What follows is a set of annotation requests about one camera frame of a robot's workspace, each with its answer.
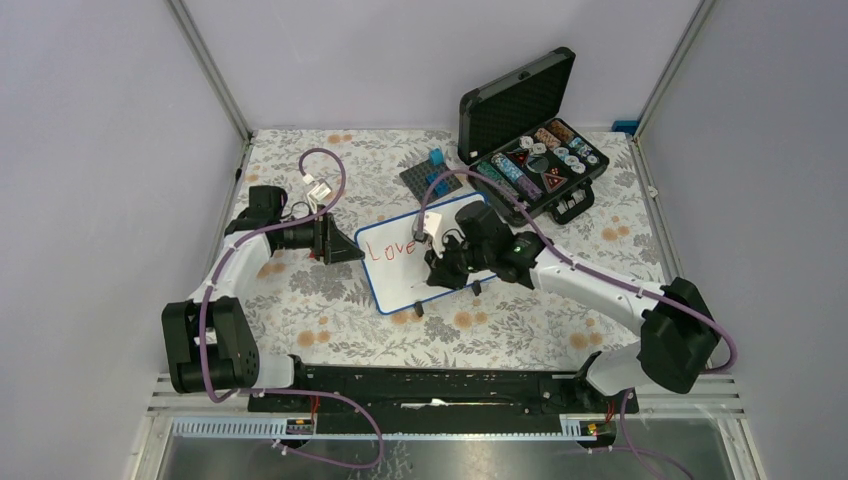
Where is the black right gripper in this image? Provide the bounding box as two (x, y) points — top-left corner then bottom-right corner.
(425, 232), (493, 291)

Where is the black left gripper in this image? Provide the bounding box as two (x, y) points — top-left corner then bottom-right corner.
(277, 203), (365, 264)

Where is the blue framed whiteboard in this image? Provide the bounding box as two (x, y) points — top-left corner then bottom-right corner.
(354, 192), (498, 316)

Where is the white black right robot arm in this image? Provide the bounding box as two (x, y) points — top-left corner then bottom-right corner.
(413, 201), (720, 412)

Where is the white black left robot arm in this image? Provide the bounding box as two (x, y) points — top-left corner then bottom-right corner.
(161, 186), (364, 411)

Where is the floral tablecloth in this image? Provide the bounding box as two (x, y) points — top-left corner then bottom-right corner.
(242, 130), (667, 371)

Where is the light blue lego cube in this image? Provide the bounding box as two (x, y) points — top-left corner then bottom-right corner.
(428, 148), (445, 166)

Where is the black poker chip case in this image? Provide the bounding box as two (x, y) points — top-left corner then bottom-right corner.
(457, 47), (609, 227)

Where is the blue clamp behind table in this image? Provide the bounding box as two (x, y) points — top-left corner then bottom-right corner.
(610, 120), (640, 136)

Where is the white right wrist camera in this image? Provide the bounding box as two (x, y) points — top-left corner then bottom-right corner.
(412, 211), (445, 257)

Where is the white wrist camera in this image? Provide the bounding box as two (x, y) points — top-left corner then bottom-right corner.
(412, 211), (445, 257)
(302, 174), (333, 206)

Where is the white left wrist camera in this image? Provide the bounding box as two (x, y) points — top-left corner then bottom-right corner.
(302, 174), (333, 206)

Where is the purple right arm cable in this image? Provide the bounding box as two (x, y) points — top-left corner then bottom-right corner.
(413, 168), (740, 480)

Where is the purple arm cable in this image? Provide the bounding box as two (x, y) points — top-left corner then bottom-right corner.
(413, 168), (740, 480)
(198, 148), (386, 470)

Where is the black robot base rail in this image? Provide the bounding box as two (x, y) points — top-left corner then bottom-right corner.
(248, 363), (639, 433)

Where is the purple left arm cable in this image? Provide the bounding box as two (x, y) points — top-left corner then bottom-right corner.
(198, 148), (386, 470)

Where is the grey slotted cable duct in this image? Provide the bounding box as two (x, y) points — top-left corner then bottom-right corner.
(171, 416), (597, 442)

